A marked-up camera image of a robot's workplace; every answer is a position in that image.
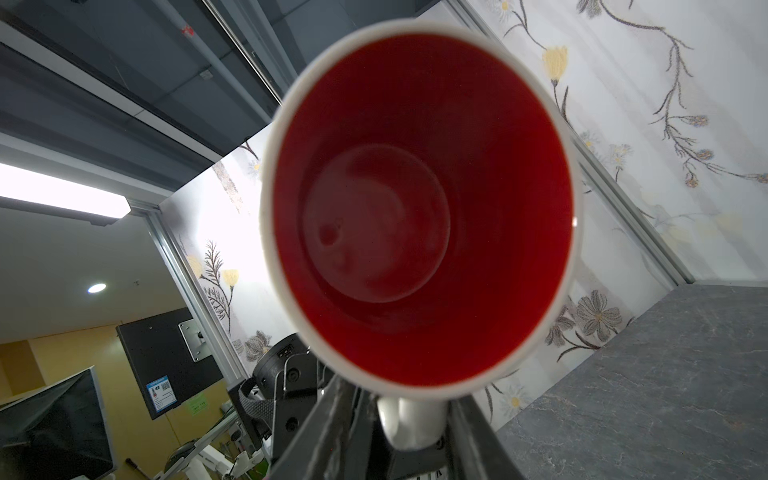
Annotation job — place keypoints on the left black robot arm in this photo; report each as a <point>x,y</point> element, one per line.
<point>283,389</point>

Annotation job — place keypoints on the ceiling strip light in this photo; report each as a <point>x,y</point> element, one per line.
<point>34,192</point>

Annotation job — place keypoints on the dark monitor screen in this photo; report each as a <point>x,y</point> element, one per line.
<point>58,432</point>

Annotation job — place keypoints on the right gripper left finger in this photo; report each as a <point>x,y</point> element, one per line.
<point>319,449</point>

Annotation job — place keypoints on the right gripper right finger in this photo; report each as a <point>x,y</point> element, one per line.
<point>473,449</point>

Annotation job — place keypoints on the round ceiling downlight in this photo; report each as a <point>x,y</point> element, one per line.
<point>96,288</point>

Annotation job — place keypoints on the cream upside-down mug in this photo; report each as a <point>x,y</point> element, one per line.
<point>420,216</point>

